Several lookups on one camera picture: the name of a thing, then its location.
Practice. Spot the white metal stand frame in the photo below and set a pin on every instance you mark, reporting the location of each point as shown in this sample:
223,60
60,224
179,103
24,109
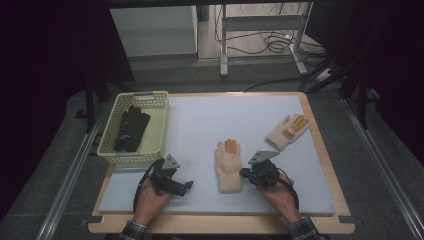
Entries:
263,22

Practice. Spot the white cabinet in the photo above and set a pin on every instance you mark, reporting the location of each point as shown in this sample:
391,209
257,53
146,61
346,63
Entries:
153,30

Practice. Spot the dark curtain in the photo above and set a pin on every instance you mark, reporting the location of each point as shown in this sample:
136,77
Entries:
393,66
40,66

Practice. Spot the dark corner bracket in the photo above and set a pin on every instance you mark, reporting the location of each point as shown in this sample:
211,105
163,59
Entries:
91,220

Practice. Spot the aluminium rail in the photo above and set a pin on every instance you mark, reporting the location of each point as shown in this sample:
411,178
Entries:
383,166
71,173

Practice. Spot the white power strip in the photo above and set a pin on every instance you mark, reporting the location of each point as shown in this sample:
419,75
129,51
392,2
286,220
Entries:
324,75

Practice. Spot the white foam mat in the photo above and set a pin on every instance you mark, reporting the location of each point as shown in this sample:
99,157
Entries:
200,126

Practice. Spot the beige knit glove with button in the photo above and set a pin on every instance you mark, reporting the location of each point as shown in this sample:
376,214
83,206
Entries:
283,133

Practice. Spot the person's right hand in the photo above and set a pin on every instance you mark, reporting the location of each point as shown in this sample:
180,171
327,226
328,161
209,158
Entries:
280,200

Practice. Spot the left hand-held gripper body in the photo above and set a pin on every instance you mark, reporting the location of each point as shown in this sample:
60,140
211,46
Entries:
163,178

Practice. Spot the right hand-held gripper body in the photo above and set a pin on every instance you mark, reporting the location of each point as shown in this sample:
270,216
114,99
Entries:
265,173

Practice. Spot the black stand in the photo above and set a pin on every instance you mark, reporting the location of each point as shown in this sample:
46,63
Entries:
90,100
361,100

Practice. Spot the person's left hand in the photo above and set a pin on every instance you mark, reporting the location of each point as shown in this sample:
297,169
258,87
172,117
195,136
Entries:
150,203

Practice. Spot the plain beige knit glove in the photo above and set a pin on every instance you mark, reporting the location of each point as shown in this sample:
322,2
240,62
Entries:
228,166

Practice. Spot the yellow-green plastic basket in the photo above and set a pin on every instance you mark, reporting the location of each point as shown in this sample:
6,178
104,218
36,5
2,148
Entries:
151,133

